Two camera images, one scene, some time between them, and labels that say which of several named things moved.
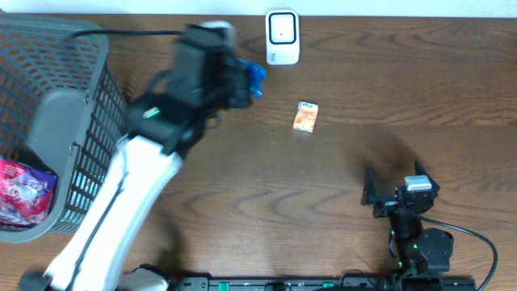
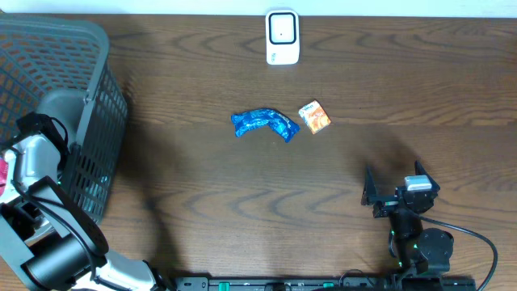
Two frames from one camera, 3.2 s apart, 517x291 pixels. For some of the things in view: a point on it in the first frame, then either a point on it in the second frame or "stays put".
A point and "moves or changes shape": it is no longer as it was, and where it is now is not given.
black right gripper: [386, 204] stays put
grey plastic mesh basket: [62, 106] stays put
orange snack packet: [305, 116] moves or changes shape
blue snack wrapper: [257, 75] to [279, 124]
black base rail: [325, 284] stays put
